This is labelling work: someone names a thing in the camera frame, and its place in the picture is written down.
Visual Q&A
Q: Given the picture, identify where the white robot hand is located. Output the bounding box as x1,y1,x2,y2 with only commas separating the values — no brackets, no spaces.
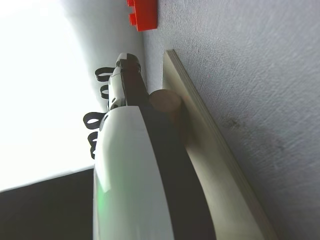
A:
82,51,218,240

